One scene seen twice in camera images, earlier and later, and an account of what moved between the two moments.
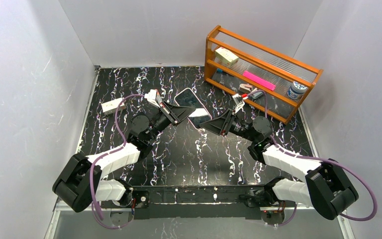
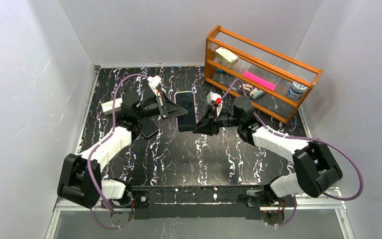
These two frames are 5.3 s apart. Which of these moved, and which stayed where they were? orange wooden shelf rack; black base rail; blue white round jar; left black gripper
Moved: left black gripper
Stayed: black base rail; orange wooden shelf rack; blue white round jar
